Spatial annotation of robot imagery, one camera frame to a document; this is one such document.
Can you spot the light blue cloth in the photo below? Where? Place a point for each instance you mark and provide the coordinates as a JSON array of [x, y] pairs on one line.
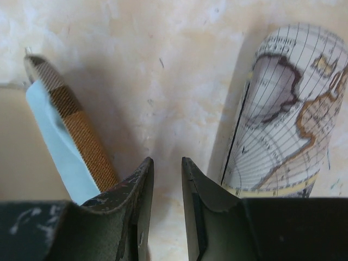
[[68, 161]]

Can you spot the map print glasses case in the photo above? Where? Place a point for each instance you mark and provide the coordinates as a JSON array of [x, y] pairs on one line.
[[286, 114]]

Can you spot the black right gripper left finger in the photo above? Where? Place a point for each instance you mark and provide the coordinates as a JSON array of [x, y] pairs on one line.
[[113, 225]]

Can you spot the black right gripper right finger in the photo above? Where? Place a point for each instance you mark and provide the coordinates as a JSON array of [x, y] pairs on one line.
[[221, 226]]

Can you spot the plaid brown glasses case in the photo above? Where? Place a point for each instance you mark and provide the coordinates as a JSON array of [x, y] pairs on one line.
[[27, 168]]

